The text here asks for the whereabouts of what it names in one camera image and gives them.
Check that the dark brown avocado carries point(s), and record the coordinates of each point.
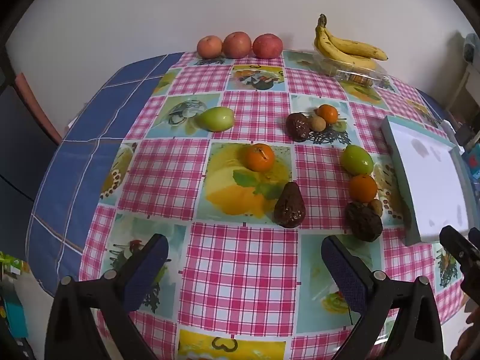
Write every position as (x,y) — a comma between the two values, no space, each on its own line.
(289,205)

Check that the white tray with teal rim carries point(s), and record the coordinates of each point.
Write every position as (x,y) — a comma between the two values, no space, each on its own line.
(435,180)

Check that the pink checkered fruit-print tablecloth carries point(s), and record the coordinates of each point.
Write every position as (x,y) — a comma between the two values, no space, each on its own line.
(240,270)

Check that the black box-shaped device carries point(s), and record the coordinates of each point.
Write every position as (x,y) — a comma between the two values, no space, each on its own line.
(465,135)

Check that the clear plastic container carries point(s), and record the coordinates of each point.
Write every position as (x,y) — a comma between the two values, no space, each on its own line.
(345,73)

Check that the deep red apple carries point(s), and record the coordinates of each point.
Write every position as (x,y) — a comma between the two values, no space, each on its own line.
(267,46)

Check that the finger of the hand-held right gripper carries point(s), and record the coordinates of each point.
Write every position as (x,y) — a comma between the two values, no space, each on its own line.
(455,242)

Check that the pale red apple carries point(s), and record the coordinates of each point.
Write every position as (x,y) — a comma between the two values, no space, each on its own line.
(209,46)
(236,44)

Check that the dark brown wrinkled fruit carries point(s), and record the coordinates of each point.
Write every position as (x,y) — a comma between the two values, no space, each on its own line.
(298,126)
(363,220)

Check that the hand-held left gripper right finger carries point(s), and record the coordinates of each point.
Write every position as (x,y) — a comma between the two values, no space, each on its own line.
(347,273)

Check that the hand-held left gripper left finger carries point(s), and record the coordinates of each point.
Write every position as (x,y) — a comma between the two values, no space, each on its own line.
(146,270)

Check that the person's right hand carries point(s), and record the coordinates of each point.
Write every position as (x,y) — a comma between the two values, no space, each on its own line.
(473,315)

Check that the green round fruit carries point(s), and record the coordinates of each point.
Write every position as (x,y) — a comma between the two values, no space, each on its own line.
(356,159)

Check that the green box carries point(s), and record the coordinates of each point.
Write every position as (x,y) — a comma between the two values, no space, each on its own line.
(11,264)

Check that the white power strip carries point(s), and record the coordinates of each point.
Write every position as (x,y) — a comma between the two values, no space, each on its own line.
(449,125)

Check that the small tan longan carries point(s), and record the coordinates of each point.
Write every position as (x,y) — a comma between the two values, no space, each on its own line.
(376,207)
(317,123)

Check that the yellow banana bunch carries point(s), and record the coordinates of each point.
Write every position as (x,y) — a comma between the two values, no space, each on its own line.
(352,47)

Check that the grey-blue object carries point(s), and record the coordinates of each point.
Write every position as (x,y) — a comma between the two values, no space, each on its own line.
(471,47)

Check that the pale green pear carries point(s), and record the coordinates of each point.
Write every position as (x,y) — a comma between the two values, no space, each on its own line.
(215,119)

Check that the small orange mandarin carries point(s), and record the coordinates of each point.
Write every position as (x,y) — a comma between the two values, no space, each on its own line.
(327,113)

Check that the teal box with red label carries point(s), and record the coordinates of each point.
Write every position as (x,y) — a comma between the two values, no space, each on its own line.
(473,163)

